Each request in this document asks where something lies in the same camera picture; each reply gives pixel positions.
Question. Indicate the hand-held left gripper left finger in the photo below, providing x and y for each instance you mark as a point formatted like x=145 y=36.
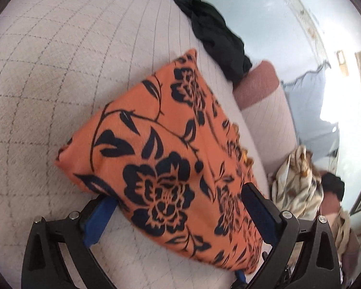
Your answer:
x=100 y=219

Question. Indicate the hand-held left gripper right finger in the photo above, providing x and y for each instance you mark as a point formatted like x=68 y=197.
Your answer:
x=255 y=207

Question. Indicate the orange floral long-sleeve shirt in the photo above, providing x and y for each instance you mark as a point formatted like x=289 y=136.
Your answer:
x=156 y=156

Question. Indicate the black clothes pile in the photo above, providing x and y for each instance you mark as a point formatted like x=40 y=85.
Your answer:
x=216 y=36

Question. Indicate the cream floral blanket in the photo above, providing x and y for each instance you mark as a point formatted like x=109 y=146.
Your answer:
x=294 y=183

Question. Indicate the black cloth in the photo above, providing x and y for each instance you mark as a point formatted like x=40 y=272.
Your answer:
x=332 y=185

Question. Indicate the beige cloth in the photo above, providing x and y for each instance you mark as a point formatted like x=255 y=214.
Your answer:
x=343 y=234

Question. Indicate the grey pillow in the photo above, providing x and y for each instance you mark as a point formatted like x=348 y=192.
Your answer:
x=306 y=102

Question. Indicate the pink quilted sofa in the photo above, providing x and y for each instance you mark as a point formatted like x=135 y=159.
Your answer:
x=48 y=96

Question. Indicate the beige wall switch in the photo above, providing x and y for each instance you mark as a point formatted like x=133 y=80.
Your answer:
x=340 y=57
x=344 y=69

